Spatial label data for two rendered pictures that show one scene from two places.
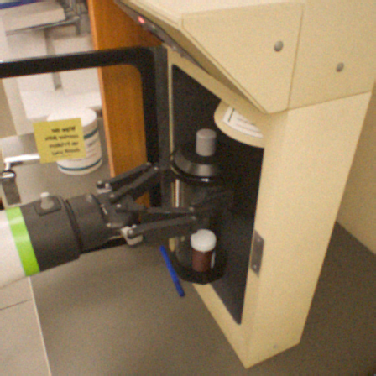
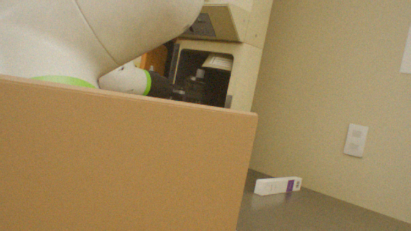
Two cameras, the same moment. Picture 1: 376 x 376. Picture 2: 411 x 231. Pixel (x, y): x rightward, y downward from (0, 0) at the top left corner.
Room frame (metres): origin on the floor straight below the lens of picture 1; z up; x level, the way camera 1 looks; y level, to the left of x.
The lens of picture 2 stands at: (-0.83, 0.49, 1.24)
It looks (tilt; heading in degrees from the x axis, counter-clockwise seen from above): 4 degrees down; 337
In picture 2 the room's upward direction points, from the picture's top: 11 degrees clockwise
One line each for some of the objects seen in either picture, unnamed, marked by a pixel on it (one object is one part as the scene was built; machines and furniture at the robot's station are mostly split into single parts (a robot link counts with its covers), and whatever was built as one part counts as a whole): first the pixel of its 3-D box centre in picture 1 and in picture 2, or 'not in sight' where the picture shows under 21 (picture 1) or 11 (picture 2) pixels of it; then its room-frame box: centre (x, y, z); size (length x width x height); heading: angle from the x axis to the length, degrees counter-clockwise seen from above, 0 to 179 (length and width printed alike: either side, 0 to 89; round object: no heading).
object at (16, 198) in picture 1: (10, 189); not in sight; (0.54, 0.29, 1.18); 0.02 x 0.02 x 0.06; 18
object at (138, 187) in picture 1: (136, 190); not in sight; (0.49, 0.08, 1.21); 0.11 x 0.01 x 0.04; 146
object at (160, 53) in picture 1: (164, 154); (167, 94); (0.63, 0.04, 1.19); 0.03 x 0.02 x 0.39; 26
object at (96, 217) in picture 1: (104, 215); (164, 88); (0.43, 0.12, 1.21); 0.09 x 0.08 x 0.07; 119
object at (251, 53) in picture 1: (166, 24); (200, 21); (0.48, 0.02, 1.46); 0.32 x 0.12 x 0.10; 26
